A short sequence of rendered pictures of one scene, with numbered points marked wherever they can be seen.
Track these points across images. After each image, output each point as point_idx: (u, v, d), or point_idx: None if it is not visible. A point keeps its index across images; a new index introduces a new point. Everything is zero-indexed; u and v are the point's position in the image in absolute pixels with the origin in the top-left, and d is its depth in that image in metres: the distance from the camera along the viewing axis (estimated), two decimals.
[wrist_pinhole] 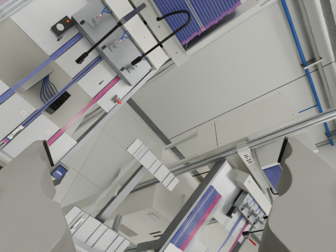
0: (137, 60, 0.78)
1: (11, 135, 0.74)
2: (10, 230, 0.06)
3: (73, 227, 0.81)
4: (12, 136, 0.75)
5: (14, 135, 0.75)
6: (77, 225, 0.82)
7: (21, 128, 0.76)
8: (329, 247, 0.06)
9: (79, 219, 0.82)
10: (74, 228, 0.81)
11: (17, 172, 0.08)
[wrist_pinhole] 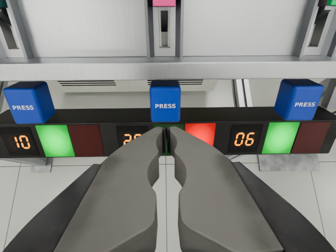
0: None
1: None
2: (116, 198, 0.07)
3: None
4: None
5: None
6: None
7: None
8: (229, 214, 0.06)
9: None
10: None
11: (136, 150, 0.10)
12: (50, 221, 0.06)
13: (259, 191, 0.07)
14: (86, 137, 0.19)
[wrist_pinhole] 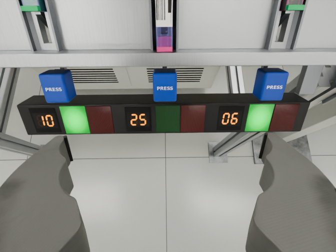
0: None
1: (160, 9, 0.17)
2: (29, 221, 0.06)
3: None
4: (167, 12, 0.17)
5: (170, 0, 0.16)
6: None
7: None
8: (311, 238, 0.06)
9: None
10: None
11: (39, 165, 0.09)
12: None
13: None
14: (100, 117, 0.24)
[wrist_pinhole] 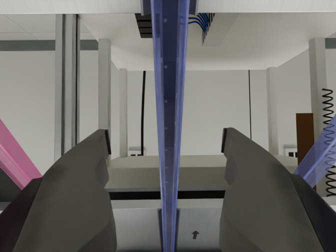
0: None
1: None
2: (66, 207, 0.07)
3: None
4: None
5: None
6: None
7: None
8: (276, 224, 0.06)
9: None
10: None
11: (80, 155, 0.09)
12: None
13: (317, 210, 0.07)
14: None
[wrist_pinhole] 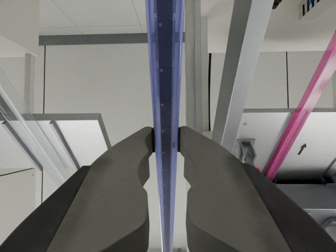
0: None
1: None
2: (106, 199, 0.07)
3: None
4: None
5: None
6: None
7: None
8: (237, 215, 0.06)
9: None
10: None
11: (126, 150, 0.10)
12: (39, 225, 0.06)
13: (269, 194, 0.07)
14: None
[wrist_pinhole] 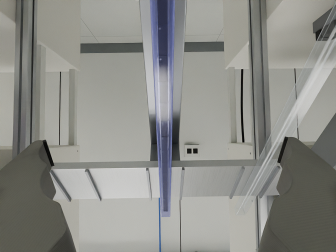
0: None
1: None
2: (10, 230, 0.06)
3: None
4: None
5: None
6: None
7: None
8: (329, 247, 0.06)
9: None
10: None
11: (17, 172, 0.08)
12: None
13: None
14: None
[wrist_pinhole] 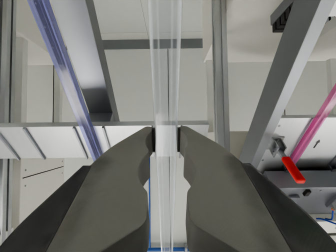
0: None
1: None
2: (107, 199, 0.07)
3: None
4: None
5: None
6: None
7: None
8: (237, 215, 0.06)
9: None
10: None
11: (126, 150, 0.10)
12: (39, 225, 0.06)
13: (269, 194, 0.07)
14: None
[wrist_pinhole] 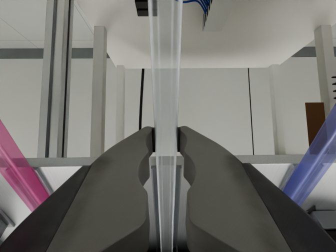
0: None
1: None
2: (107, 199, 0.07)
3: None
4: None
5: None
6: None
7: None
8: (237, 215, 0.06)
9: None
10: None
11: (126, 150, 0.10)
12: (39, 225, 0.06)
13: (269, 193, 0.07)
14: None
